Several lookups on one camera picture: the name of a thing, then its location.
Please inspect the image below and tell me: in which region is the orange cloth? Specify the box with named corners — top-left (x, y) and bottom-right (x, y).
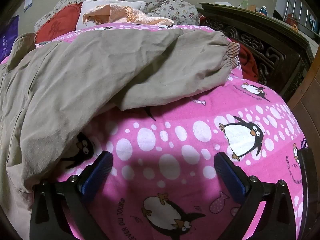
top-left (82, 4), bottom-right (175, 27)

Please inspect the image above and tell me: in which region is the red heart-shaped pillow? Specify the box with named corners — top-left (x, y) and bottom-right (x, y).
top-left (35, 2), bottom-right (83, 44)

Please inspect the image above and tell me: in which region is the beige sweater with stripes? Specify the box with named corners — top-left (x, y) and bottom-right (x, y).
top-left (0, 26), bottom-right (242, 233)

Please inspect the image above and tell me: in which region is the white pillow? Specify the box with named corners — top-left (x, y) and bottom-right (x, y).
top-left (75, 0), bottom-right (147, 30)

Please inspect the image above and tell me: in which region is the pink penguin print blanket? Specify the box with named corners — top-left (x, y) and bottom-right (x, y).
top-left (0, 22), bottom-right (315, 240)

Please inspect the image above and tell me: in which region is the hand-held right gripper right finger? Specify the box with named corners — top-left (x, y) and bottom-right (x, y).
top-left (214, 152), bottom-right (304, 240)

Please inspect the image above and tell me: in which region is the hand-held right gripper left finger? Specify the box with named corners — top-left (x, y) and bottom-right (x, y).
top-left (29, 151), bottom-right (114, 240)

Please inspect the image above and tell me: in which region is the purple tote bag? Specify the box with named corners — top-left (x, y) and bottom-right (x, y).
top-left (0, 15), bottom-right (20, 60)

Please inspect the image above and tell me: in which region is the red cloth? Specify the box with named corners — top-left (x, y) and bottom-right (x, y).
top-left (236, 44), bottom-right (259, 82)

